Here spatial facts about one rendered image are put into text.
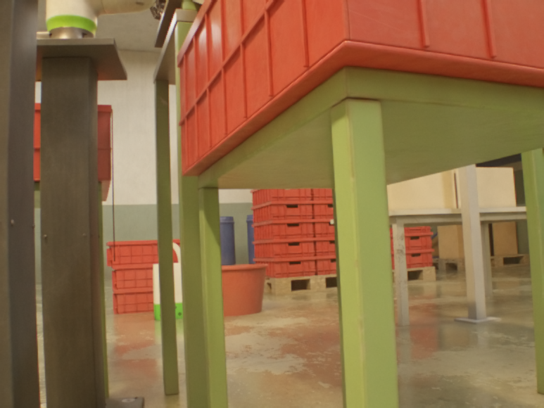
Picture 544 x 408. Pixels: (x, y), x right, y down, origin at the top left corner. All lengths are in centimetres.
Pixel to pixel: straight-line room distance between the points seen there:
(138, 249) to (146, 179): 597
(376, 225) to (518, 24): 21
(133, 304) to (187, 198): 260
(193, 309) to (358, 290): 77
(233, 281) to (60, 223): 199
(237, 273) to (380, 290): 279
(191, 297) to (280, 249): 334
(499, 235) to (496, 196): 431
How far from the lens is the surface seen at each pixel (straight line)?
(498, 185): 300
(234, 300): 319
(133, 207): 950
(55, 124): 133
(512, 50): 45
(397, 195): 257
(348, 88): 38
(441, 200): 273
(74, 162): 130
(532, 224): 141
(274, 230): 442
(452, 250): 690
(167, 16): 132
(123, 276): 363
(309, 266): 452
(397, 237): 253
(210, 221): 86
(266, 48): 49
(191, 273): 110
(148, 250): 367
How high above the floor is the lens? 41
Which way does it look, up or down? 5 degrees up
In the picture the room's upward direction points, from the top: 3 degrees counter-clockwise
